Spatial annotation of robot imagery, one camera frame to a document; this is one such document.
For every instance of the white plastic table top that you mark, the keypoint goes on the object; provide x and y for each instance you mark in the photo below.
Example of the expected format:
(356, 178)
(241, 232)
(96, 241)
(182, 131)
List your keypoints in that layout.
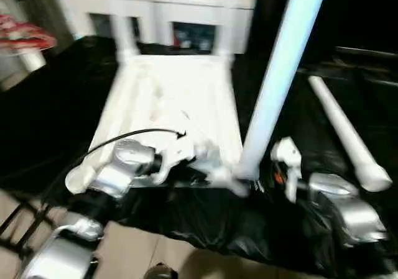
(171, 89)

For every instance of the white plastic table leg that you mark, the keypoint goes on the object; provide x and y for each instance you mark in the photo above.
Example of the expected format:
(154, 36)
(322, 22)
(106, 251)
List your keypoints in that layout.
(124, 21)
(280, 74)
(228, 21)
(345, 130)

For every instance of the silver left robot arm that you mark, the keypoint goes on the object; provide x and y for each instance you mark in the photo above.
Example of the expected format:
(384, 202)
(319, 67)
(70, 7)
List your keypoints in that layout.
(121, 170)

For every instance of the grey robot foot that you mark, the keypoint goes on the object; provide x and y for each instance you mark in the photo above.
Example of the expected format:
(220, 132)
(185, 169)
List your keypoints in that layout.
(161, 271)

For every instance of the black shiny mat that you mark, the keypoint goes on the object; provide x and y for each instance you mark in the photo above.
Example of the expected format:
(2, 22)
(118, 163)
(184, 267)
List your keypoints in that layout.
(46, 120)

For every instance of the black flat bar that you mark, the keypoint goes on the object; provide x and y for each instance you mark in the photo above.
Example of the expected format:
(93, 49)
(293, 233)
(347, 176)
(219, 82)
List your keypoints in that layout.
(367, 53)

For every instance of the white cabinet with glass doors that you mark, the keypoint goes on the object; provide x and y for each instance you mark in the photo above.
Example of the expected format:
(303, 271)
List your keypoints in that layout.
(155, 8)

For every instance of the black cabinet with gold label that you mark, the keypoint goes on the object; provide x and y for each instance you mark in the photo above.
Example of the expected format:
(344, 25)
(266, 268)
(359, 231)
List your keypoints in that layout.
(357, 11)

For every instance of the red clothes hangers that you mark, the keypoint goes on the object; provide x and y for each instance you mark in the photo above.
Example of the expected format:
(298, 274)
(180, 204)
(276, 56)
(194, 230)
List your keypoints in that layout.
(25, 35)

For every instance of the grey curtain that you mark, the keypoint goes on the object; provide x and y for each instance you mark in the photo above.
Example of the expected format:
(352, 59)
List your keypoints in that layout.
(46, 8)

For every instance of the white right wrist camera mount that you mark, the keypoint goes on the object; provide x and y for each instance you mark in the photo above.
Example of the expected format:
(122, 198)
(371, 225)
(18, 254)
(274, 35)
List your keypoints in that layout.
(287, 158)

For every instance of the black folding table frame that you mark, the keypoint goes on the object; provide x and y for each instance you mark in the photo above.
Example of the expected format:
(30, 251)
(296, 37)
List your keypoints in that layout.
(21, 223)

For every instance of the white post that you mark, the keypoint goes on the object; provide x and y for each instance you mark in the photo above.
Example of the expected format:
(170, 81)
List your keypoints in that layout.
(32, 60)

